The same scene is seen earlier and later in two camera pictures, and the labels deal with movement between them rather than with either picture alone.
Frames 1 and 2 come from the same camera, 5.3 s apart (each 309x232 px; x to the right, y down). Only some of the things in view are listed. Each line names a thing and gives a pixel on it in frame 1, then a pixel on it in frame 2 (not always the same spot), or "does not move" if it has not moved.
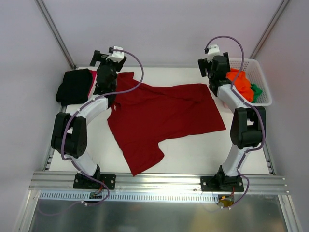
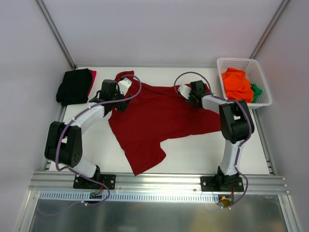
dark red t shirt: (144, 115) does not move
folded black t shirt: (75, 87) does not move
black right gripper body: (202, 66) → (191, 99)
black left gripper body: (97, 58) → (123, 104)
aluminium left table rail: (47, 166) does not move
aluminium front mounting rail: (63, 182) does not move
